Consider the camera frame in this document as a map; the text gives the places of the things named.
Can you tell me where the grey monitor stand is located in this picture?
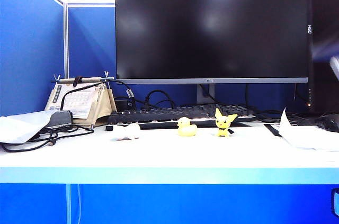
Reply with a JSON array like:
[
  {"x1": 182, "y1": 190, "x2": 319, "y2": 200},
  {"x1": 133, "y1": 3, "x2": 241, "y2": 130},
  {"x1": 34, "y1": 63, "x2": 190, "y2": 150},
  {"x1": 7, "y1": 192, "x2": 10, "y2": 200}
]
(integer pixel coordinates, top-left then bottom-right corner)
[{"x1": 196, "y1": 83, "x2": 216, "y2": 104}]

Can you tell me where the beige tent desk calendar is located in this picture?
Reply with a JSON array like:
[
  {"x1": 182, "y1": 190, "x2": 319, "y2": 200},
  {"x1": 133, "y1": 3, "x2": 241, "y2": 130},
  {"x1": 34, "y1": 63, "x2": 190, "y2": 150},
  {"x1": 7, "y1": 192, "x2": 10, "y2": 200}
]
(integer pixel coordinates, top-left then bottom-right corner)
[{"x1": 44, "y1": 74, "x2": 118, "y2": 129}]

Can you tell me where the white paper sheet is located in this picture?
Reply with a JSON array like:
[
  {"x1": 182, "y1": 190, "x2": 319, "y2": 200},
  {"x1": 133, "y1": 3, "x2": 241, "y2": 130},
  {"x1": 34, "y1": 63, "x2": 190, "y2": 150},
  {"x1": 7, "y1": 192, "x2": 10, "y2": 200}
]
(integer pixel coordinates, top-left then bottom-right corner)
[
  {"x1": 272, "y1": 107, "x2": 339, "y2": 152},
  {"x1": 0, "y1": 110, "x2": 58, "y2": 144}
]

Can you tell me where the large black computer monitor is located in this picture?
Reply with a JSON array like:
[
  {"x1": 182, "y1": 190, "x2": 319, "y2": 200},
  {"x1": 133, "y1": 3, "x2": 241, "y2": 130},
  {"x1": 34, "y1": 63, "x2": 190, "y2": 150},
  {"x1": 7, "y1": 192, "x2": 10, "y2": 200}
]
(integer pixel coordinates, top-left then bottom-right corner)
[{"x1": 115, "y1": 0, "x2": 310, "y2": 84}]

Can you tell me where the black computer mouse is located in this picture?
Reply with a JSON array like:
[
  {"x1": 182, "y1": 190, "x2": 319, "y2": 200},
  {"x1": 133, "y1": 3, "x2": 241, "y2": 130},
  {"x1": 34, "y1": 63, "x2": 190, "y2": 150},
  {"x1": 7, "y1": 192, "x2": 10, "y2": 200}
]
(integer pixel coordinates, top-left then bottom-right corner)
[{"x1": 314, "y1": 114, "x2": 339, "y2": 133}]

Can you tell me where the black HSD portrait monitor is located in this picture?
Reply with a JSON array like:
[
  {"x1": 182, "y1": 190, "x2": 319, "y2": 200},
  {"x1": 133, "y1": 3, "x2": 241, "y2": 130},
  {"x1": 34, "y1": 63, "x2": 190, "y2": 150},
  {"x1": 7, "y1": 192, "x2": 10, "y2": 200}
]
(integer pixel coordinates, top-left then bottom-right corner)
[{"x1": 307, "y1": 0, "x2": 339, "y2": 115}]

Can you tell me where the black USB cable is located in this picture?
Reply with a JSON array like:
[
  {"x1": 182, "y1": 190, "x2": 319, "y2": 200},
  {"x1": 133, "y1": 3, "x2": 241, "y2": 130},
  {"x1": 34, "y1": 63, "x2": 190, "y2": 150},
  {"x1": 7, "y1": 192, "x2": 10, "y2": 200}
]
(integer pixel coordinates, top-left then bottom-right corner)
[{"x1": 1, "y1": 124, "x2": 95, "y2": 153}]

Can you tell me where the black power adapter box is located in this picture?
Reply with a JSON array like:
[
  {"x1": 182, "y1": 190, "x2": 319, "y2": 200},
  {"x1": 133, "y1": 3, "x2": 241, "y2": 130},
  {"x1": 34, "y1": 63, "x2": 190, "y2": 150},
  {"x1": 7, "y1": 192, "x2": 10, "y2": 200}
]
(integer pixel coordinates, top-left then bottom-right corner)
[{"x1": 115, "y1": 97, "x2": 136, "y2": 112}]

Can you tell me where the white plush doll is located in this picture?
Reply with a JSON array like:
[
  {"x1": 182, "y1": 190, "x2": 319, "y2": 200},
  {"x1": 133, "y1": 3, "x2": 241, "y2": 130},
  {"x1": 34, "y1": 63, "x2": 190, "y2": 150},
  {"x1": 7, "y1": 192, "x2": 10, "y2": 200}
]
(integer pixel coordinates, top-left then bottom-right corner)
[{"x1": 111, "y1": 123, "x2": 141, "y2": 141}]

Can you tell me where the white paper sheet left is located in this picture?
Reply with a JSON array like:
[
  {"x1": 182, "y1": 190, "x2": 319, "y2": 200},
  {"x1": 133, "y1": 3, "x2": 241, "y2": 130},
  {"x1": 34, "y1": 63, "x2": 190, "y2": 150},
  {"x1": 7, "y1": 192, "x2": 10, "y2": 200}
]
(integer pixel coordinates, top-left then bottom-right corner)
[{"x1": 0, "y1": 110, "x2": 58, "y2": 144}]

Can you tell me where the blue white sticker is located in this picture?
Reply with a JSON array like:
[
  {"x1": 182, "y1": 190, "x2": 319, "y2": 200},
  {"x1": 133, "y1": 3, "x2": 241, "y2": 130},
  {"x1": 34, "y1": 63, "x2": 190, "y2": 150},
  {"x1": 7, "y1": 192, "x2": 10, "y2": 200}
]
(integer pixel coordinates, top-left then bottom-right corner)
[{"x1": 331, "y1": 188, "x2": 339, "y2": 217}]

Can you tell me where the yellow rubber duck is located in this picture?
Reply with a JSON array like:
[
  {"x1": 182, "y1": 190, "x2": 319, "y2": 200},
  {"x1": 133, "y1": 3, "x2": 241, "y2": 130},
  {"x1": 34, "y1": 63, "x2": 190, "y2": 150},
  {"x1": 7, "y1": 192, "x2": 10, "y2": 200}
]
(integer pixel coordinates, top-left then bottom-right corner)
[{"x1": 176, "y1": 117, "x2": 198, "y2": 137}]

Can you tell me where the black grey pouch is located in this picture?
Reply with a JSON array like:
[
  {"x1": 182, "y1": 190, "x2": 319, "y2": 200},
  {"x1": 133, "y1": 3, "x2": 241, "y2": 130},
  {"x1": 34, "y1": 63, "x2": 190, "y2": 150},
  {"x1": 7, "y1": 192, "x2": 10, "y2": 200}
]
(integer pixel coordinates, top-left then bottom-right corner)
[{"x1": 42, "y1": 110, "x2": 74, "y2": 131}]

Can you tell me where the black looped cable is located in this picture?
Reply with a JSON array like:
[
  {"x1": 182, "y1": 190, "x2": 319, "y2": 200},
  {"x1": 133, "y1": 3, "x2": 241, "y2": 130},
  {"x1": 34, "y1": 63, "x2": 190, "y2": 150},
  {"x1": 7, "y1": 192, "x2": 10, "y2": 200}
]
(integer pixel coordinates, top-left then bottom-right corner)
[{"x1": 144, "y1": 89, "x2": 176, "y2": 110}]

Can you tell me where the yellow Pichu figure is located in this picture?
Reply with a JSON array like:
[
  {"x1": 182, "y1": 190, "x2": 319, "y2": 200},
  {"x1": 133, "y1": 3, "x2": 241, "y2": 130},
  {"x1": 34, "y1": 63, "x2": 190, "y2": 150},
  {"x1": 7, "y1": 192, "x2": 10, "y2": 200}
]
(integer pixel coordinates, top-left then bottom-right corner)
[{"x1": 213, "y1": 107, "x2": 238, "y2": 138}]

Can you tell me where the black mechanical keyboard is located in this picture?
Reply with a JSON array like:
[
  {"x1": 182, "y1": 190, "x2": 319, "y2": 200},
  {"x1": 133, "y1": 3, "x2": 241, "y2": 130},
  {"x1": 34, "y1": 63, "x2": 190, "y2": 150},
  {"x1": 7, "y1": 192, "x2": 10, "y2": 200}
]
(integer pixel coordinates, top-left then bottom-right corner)
[{"x1": 105, "y1": 104, "x2": 256, "y2": 131}]

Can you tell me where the black cable with ferrite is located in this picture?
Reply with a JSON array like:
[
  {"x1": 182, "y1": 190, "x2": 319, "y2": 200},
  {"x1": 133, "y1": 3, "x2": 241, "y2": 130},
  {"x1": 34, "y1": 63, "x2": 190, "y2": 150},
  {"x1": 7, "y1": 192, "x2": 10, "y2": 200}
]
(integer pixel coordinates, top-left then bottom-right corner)
[{"x1": 59, "y1": 80, "x2": 133, "y2": 111}]

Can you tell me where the grey partition post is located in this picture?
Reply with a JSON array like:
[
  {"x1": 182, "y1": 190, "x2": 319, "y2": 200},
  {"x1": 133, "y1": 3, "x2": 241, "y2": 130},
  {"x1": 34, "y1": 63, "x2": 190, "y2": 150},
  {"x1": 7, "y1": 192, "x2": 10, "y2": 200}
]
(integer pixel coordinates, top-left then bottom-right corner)
[{"x1": 63, "y1": 3, "x2": 70, "y2": 79}]

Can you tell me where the black monitor cable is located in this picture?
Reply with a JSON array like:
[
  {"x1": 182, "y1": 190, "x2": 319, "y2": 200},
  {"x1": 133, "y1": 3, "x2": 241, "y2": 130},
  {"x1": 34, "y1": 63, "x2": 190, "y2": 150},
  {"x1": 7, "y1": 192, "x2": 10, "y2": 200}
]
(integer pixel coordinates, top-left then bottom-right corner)
[{"x1": 244, "y1": 83, "x2": 283, "y2": 120}]

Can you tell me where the thin cable under desk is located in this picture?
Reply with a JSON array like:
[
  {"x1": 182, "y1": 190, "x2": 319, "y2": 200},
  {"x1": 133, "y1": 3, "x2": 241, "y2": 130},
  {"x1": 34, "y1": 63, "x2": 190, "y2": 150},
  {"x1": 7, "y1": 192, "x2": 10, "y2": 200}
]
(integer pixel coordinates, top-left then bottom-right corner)
[{"x1": 76, "y1": 183, "x2": 83, "y2": 224}]

